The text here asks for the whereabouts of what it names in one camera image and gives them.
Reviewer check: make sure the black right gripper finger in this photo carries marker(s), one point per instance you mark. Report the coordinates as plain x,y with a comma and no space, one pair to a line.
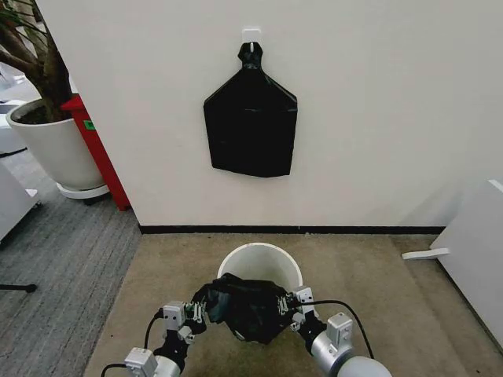
297,323
285,305

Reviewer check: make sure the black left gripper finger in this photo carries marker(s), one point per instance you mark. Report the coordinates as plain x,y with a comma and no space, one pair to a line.
186,334
195,311

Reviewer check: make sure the black garbage bag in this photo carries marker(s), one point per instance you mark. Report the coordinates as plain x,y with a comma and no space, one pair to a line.
251,133
251,306

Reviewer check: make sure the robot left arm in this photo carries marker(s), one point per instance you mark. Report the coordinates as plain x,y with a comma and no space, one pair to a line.
161,367

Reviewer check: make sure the white round trash bin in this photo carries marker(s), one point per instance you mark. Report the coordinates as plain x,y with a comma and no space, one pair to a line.
275,261

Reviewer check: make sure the black garbage bag, flat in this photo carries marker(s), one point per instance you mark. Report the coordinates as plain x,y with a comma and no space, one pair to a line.
251,133

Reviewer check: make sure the beige carpet mat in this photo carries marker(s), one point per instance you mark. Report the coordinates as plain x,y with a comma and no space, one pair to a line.
177,267

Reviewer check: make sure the black baseboard strip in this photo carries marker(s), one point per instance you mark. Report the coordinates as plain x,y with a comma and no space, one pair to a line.
236,229

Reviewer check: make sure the white panel foot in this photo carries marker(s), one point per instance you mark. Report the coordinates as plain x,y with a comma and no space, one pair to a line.
424,253

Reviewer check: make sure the white wheeled pot saucer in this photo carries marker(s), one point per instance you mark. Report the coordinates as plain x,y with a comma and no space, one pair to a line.
84,192

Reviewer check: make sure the black furniture leg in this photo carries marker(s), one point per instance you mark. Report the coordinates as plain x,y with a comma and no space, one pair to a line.
19,287

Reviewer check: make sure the white cabinet panel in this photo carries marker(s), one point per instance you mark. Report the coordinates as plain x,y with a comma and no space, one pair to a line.
475,251

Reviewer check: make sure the red cabinet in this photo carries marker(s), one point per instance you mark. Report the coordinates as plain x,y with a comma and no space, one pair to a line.
100,157

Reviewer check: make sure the white plant pot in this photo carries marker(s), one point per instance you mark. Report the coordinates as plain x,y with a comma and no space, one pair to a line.
59,153

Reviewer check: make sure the white wheeled cabinet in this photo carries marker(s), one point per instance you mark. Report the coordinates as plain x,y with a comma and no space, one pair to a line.
13,204

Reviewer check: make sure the green label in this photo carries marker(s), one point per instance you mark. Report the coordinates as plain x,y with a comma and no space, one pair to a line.
90,125

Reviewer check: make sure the white desk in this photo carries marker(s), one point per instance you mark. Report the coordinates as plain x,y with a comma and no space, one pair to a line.
8,133

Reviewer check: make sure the green potted tree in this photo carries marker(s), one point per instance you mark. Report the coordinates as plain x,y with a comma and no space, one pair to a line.
47,70

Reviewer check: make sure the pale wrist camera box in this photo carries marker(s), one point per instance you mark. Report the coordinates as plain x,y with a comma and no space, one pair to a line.
173,313
304,296

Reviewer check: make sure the white wall hook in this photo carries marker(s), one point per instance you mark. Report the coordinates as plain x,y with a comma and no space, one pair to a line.
251,33

